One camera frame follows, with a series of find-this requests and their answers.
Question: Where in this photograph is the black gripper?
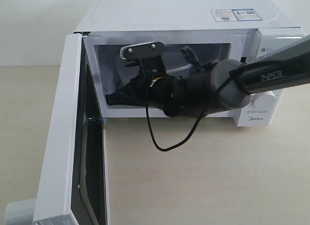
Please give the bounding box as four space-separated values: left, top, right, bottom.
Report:
105 75 191 117

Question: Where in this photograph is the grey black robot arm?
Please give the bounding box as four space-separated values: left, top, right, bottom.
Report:
106 36 310 118

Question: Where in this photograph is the white microwave oven body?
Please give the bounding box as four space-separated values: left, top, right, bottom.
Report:
76 0 305 119

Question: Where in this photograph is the white microwave door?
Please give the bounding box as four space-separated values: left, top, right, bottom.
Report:
33 33 110 225

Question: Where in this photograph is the lower white control knob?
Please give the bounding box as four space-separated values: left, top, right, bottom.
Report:
249 91 276 110

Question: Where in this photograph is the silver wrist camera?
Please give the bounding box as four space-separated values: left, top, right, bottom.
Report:
120 42 167 78

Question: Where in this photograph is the black camera cable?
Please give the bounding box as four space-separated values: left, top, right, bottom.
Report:
145 46 214 152

